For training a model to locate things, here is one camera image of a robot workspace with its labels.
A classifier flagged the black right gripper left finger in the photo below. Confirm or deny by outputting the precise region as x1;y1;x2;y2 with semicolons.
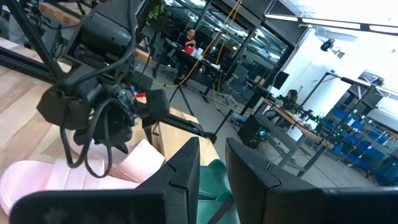
9;136;201;224

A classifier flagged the rack with blue bins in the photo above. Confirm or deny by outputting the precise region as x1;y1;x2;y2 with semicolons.
323;105;398;175

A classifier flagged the black office desk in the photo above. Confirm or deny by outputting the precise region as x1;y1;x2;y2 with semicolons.
152;39;225;103

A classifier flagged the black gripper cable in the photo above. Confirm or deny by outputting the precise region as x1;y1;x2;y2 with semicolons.
58;99;113;179

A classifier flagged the black table frame rail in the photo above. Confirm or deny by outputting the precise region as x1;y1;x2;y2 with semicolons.
0;46;216;144

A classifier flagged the long ceiling light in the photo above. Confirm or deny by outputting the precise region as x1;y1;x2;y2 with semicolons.
264;13;398;35

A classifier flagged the black ceiling camera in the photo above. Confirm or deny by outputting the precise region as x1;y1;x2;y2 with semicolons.
320;38;336;53

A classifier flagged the yellow hanging cable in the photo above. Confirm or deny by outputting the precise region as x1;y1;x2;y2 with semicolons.
155;0;243;88

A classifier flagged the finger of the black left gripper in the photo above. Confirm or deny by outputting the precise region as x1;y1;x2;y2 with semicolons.
145;89;170;121

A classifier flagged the teal rubber slide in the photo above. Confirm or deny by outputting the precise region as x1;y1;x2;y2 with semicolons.
196;158;242;224

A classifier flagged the black monitor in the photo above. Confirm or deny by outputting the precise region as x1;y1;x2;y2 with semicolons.
272;70;290;91

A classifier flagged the black frame strut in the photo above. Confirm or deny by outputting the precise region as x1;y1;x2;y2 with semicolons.
6;0;65;78

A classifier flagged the black computer tower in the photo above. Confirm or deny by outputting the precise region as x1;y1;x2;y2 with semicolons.
238;114;268;149

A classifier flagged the long wooden workbench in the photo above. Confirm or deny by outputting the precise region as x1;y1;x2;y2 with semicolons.
254;98;334;178

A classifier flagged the person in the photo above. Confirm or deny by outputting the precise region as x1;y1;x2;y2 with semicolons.
183;27;197;47
275;89;299;113

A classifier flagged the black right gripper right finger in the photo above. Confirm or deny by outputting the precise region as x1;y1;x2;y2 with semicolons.
225;137;398;224

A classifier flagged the grey office chair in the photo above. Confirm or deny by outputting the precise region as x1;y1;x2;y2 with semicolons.
226;63;249;94

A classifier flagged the black tripod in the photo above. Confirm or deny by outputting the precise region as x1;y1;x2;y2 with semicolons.
167;83;197;118

